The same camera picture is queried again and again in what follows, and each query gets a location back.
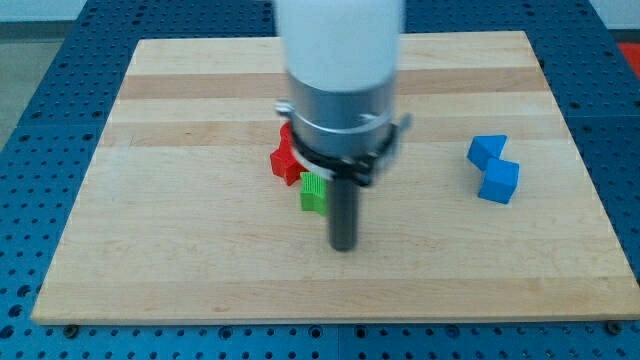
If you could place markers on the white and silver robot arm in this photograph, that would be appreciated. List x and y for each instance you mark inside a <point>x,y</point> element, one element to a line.
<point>341,59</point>

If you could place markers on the wooden board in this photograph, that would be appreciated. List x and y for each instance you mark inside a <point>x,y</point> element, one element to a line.
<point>180,220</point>

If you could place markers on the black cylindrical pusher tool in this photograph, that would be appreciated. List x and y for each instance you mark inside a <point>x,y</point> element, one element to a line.
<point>342,214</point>

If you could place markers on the red star block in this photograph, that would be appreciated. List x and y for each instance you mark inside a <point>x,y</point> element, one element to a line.
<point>283,162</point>

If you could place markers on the blue perforated table frame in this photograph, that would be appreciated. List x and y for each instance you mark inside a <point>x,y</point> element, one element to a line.
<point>44,161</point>

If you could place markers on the blue cube block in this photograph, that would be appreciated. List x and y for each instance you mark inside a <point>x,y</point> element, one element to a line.
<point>500,181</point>

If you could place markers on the green star block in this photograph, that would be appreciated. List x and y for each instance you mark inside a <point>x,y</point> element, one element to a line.
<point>313,194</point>

